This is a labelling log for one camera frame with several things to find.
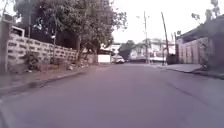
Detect white car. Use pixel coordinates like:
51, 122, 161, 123
112, 55, 126, 65

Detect white gate panel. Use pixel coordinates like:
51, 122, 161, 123
97, 54, 112, 64

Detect distant green tree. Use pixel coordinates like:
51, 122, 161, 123
118, 39, 136, 61

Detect grey asphalt road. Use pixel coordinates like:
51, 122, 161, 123
0, 63, 224, 128

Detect thin utility pole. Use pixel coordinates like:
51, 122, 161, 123
143, 10, 150, 64

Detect large green tree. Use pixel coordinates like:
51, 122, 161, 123
13, 0, 128, 64

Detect leaning utility pole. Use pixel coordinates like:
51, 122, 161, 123
160, 11, 171, 65

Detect dirt verge with kerb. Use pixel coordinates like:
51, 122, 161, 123
0, 63, 101, 96

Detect concrete pavement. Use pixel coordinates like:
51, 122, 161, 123
156, 63, 224, 80

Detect bushes by wall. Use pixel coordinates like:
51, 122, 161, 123
22, 51, 79, 73

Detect concrete block wall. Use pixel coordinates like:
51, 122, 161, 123
0, 20, 78, 73

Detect pale pink wall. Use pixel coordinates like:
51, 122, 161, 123
176, 36, 212, 65

